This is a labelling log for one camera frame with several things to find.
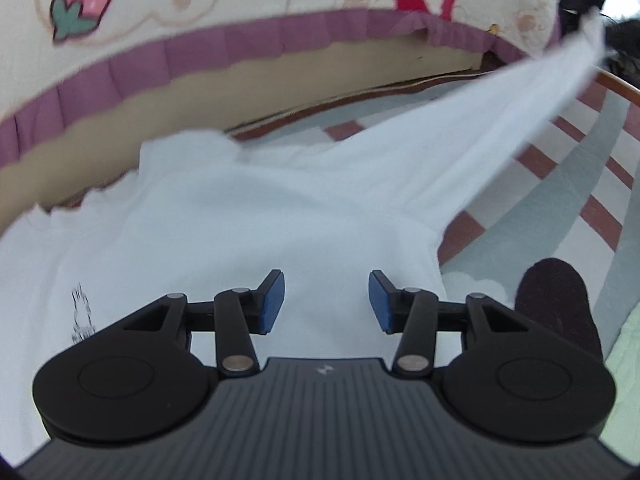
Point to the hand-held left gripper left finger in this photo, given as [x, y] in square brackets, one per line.
[273, 301]

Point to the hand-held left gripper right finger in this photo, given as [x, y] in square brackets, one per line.
[379, 304]

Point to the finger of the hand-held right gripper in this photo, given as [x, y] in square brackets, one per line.
[622, 42]

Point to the white shirt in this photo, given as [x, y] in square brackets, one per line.
[250, 210]

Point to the striped blanket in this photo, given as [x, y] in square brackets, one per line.
[575, 185]

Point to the dark cloth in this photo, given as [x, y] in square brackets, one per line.
[555, 305]

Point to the light green cloth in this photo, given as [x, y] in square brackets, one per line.
[625, 385]

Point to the printed quilt with purple frill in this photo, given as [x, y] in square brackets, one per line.
[150, 20]

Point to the wooden rail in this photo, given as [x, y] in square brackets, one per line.
[622, 84]

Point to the beige bed frame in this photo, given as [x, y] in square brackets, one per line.
[210, 90]

